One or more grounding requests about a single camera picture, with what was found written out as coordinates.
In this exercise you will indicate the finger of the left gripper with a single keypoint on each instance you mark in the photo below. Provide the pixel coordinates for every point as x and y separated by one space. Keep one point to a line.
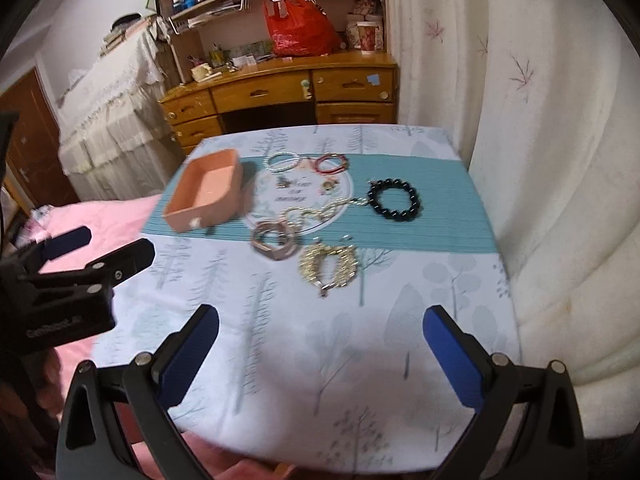
55 247
113 268

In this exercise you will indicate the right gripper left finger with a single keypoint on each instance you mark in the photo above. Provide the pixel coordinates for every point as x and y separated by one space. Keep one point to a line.
92 443

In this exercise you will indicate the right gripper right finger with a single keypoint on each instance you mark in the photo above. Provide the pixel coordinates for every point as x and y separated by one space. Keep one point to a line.
549 442

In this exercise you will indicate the pink rectangular jewelry tray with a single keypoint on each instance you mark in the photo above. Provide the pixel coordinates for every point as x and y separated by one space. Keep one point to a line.
208 192

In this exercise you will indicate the pink twisted bangle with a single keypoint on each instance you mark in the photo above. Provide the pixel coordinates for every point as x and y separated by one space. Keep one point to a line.
274 239

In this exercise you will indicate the pink blanket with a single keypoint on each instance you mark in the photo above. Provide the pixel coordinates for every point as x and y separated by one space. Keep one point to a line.
113 224

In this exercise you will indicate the brown wooden door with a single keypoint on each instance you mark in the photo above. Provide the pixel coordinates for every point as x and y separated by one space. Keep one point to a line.
33 152

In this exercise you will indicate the lace covered furniture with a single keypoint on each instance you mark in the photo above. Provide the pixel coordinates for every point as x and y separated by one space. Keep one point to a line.
115 142

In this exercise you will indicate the small silver flower brooch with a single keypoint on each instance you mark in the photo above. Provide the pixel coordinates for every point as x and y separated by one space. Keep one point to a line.
283 182

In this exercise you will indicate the tree print tablecloth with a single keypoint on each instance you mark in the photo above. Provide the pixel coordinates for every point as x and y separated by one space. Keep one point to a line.
343 381

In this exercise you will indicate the cream mug on desk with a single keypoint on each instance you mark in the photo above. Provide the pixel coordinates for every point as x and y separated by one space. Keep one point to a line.
201 72

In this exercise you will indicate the small gold pendant charm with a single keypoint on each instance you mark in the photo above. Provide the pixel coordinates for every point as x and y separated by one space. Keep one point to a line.
328 186

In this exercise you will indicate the teal placemat with print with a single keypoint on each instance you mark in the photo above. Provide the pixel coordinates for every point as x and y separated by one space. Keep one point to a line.
451 217

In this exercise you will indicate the wooden bookshelf hutch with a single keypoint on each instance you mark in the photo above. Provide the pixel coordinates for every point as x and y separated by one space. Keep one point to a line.
250 5

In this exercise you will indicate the wooden desk with drawers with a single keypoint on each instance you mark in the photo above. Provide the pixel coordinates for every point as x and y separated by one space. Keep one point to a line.
340 88

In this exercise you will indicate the red plastic bag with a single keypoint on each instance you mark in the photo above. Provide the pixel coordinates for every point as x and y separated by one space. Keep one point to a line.
299 28

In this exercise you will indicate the red white paper cup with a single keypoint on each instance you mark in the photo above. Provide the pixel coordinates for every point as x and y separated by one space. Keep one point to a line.
367 36

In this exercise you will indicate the white curtain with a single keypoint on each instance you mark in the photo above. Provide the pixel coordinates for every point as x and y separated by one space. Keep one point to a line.
541 100

